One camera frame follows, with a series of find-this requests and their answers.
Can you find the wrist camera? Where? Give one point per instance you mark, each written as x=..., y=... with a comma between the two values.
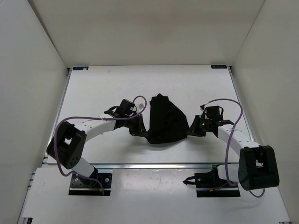
x=203, y=107
x=139, y=107

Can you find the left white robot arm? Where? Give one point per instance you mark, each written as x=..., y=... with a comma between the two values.
x=72, y=133

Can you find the right blue label sticker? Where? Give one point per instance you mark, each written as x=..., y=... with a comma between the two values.
x=218, y=66

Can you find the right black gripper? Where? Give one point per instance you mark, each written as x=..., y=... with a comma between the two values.
x=194, y=126

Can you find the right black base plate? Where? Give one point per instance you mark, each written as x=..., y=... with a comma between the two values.
x=209, y=185

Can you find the blue label sticker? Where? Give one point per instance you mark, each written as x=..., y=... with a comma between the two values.
x=218, y=66
x=80, y=68

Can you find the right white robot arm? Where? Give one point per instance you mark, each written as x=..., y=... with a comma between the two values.
x=257, y=166

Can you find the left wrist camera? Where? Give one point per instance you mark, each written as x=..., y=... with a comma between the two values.
x=139, y=107

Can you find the left blue label sticker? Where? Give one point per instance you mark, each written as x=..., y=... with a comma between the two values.
x=80, y=68

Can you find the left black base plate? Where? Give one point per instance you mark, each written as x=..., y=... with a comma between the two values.
x=83, y=187

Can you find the black skirt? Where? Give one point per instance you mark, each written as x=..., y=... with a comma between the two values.
x=167, y=122

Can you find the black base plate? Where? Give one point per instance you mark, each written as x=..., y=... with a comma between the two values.
x=83, y=187
x=209, y=185

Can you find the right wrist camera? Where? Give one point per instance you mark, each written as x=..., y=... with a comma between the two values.
x=203, y=107

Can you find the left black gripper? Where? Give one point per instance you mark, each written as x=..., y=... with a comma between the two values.
x=140, y=130

